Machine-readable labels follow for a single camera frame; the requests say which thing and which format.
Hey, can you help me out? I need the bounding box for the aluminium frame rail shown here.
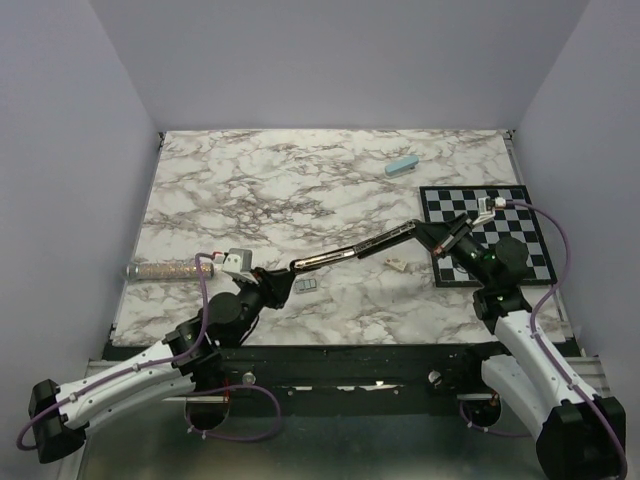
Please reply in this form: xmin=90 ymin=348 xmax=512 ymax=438
xmin=54 ymin=357 xmax=176 ymax=480

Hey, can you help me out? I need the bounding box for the black stapler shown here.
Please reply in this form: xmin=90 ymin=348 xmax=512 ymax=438
xmin=289 ymin=220 xmax=421 ymax=274

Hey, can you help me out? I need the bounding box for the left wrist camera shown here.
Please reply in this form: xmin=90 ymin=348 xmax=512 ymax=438
xmin=212 ymin=248 xmax=253 ymax=280

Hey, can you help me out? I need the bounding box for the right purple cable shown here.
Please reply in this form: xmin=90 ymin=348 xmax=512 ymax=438
xmin=458 ymin=198 xmax=629 ymax=480

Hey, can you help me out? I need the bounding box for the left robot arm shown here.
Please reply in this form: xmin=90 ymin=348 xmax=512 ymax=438
xmin=26 ymin=267 xmax=296 ymax=464

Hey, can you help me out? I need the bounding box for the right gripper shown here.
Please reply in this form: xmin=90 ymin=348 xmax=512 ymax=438
xmin=404 ymin=212 xmax=494 ymax=287

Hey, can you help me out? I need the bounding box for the small cardboard staple box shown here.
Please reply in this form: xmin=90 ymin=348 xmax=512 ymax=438
xmin=385 ymin=258 xmax=407 ymax=272

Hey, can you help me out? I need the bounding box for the glitter tube with black cap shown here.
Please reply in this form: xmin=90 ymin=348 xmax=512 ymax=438
xmin=123 ymin=260 xmax=199 ymax=282

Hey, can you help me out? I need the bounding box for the light blue stapler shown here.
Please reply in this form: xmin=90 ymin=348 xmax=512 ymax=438
xmin=384 ymin=155 xmax=419 ymax=178

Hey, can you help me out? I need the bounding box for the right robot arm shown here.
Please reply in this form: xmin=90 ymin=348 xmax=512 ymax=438
xmin=414 ymin=216 xmax=629 ymax=479

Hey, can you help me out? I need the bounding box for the staple tray with staples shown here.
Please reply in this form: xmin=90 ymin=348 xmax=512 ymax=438
xmin=294 ymin=279 xmax=318 ymax=294

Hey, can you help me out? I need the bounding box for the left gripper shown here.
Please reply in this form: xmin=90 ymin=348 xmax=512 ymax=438
xmin=226 ymin=267 xmax=297 ymax=348

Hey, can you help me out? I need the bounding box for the black and white chessboard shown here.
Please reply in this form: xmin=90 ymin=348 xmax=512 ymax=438
xmin=419 ymin=185 xmax=557 ymax=288

